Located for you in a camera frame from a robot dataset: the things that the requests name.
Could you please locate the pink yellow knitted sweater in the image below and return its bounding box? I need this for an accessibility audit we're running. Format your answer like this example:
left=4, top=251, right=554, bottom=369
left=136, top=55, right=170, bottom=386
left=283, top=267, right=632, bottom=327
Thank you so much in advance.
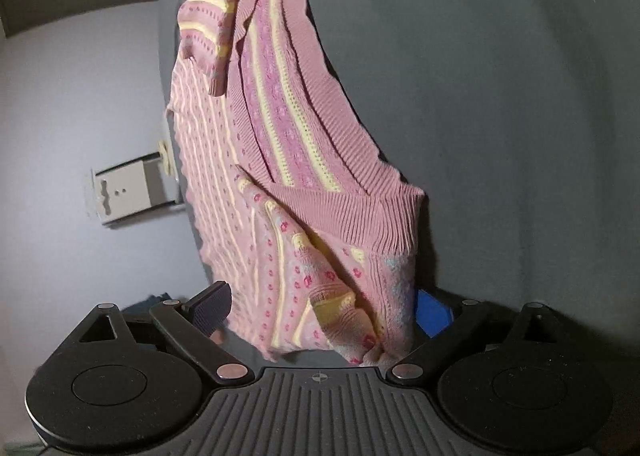
left=168, top=0, right=423, bottom=366

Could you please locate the grey round table cover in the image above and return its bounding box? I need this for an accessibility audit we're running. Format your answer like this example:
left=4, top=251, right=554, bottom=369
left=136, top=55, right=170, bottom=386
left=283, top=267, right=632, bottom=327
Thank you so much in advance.
left=156, top=0, right=640, bottom=372

